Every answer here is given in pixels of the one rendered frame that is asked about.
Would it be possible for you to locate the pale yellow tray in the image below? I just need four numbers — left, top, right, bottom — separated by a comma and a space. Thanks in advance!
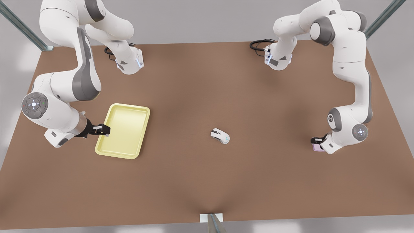
95, 103, 151, 160

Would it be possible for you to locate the white computer mouse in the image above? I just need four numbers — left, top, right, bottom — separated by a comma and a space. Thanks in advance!
211, 128, 230, 144

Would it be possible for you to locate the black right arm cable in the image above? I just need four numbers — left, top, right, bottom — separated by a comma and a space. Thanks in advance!
104, 43, 136, 61

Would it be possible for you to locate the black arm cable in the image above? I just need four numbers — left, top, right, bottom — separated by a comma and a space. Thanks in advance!
104, 43, 136, 61
250, 39, 276, 57

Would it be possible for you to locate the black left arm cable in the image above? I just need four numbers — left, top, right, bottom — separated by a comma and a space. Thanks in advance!
250, 39, 276, 57

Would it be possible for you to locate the silver frame post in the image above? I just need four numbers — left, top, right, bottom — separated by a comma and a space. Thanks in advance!
365, 0, 407, 39
200, 213, 227, 233
0, 3, 54, 51

